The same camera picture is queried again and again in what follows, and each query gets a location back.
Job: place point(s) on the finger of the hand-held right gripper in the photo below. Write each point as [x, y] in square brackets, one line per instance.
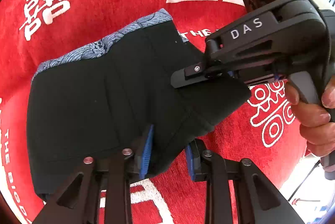
[193, 72]

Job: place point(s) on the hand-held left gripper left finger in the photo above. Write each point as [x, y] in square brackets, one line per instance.
[146, 156]

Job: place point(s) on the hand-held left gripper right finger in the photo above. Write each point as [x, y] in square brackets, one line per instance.
[189, 163]

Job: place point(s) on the person's right hand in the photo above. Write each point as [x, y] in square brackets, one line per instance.
[316, 132]

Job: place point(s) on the black pants with floral trim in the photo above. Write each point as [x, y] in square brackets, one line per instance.
[91, 108]

